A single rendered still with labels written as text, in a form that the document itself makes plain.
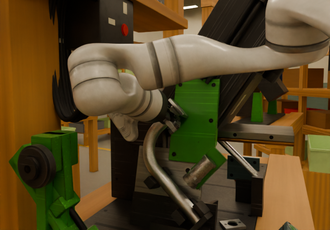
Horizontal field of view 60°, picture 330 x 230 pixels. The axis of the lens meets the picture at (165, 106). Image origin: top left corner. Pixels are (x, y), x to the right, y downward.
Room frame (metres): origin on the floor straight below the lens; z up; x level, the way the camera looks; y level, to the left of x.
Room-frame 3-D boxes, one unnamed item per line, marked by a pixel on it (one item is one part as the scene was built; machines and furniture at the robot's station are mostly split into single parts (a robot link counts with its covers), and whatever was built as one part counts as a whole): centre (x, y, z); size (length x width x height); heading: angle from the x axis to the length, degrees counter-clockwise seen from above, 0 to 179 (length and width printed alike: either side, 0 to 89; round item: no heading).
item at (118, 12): (0.81, 0.18, 1.42); 0.17 x 0.12 x 0.15; 158
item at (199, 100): (0.74, -0.09, 1.17); 0.13 x 0.12 x 0.20; 158
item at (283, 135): (0.87, -0.18, 1.11); 0.39 x 0.16 x 0.03; 68
